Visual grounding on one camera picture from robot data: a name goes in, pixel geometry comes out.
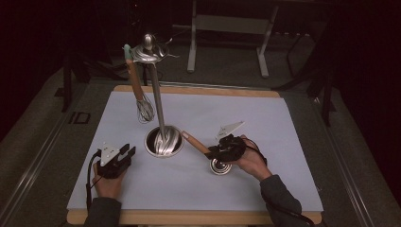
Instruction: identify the white table mat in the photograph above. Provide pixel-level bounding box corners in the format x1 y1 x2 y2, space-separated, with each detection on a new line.
66 90 324 213

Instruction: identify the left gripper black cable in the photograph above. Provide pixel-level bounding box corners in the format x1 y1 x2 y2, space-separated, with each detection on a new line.
84 148 104 212

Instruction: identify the wooden table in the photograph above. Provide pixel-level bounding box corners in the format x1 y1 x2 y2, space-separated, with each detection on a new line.
65 84 323 226

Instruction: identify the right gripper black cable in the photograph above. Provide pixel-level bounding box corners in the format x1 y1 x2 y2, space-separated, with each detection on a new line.
242 135 318 227

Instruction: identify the white metal stand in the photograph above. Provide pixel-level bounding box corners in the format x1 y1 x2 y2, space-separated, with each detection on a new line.
171 0 280 79

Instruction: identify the whisk with mint green handle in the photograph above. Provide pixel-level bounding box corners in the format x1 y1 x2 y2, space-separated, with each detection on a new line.
122 43 157 125

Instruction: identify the person's right hand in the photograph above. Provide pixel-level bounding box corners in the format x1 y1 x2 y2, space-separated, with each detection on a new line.
232 134 273 182

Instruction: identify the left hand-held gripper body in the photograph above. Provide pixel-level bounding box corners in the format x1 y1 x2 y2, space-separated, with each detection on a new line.
96 143 132 180

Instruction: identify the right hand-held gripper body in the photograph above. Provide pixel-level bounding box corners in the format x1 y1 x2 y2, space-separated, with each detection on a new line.
213 120 248 163

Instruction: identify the black metal stand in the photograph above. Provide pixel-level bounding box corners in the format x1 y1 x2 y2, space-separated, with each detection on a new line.
54 51 83 114
271 29 338 128

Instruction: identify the steel ladle with wooden handle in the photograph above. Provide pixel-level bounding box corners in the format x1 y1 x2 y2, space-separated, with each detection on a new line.
182 130 234 176

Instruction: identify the person's left hand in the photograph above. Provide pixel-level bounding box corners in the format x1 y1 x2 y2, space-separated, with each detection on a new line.
91 163 128 201

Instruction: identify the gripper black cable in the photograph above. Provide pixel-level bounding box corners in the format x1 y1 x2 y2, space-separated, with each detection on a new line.
84 148 104 212
242 135 318 227

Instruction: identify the steel utensil rack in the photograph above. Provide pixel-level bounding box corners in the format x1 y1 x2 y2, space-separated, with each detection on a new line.
124 32 185 159

